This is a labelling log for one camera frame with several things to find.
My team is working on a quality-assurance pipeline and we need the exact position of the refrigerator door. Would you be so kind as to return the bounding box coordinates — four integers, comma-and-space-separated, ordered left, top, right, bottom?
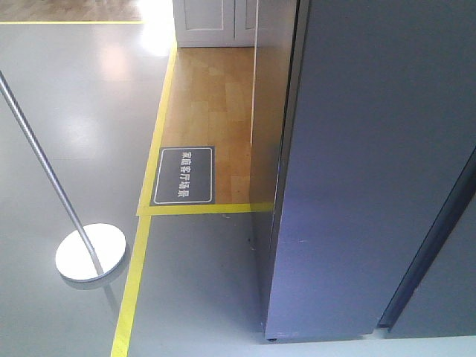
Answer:
378, 155, 475, 338
266, 1, 475, 339

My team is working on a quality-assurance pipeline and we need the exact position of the dark floor sign sticker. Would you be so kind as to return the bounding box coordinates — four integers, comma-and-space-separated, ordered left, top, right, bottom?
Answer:
150, 146, 216, 206

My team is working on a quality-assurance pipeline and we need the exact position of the white cabinet in background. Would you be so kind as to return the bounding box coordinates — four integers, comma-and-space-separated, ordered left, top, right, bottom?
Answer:
172, 0, 298, 48

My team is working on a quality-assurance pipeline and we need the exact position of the metal stanchion pole with base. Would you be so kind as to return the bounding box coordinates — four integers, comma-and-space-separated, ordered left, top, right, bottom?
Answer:
1, 75, 126, 283

